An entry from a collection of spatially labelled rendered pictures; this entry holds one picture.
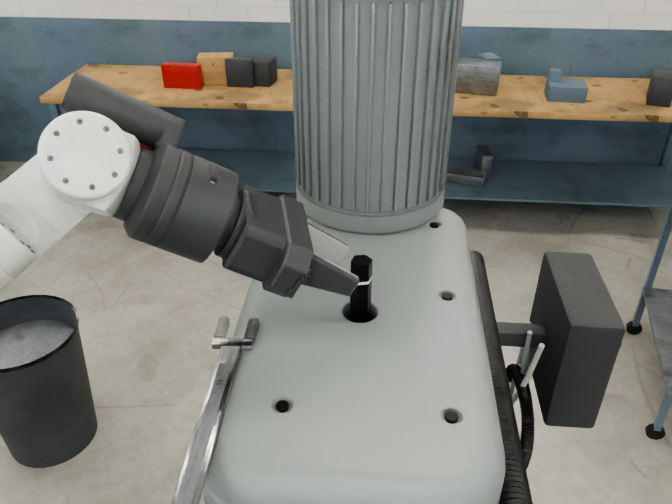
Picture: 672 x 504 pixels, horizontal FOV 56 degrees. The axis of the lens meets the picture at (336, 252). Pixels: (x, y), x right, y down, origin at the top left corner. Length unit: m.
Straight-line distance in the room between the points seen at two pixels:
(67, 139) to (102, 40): 4.83
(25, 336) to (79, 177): 2.57
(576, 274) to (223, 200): 0.67
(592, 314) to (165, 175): 0.67
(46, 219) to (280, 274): 0.21
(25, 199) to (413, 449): 0.39
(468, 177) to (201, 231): 4.14
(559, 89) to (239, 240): 3.97
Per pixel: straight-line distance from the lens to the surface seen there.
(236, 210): 0.56
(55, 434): 3.02
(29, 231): 0.59
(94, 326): 3.84
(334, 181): 0.76
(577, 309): 0.99
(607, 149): 5.39
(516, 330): 1.07
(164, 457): 3.05
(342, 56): 0.70
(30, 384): 2.79
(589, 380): 1.03
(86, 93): 0.56
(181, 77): 4.56
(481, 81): 4.42
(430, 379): 0.59
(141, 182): 0.54
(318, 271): 0.58
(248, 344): 0.61
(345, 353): 0.60
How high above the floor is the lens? 2.30
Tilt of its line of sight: 33 degrees down
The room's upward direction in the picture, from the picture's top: straight up
